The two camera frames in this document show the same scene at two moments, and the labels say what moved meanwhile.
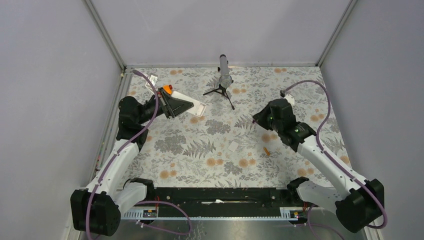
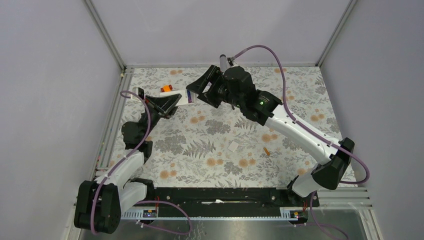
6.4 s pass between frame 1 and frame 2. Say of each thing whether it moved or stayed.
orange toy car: stayed
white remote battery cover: stayed
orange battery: stayed
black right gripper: moved
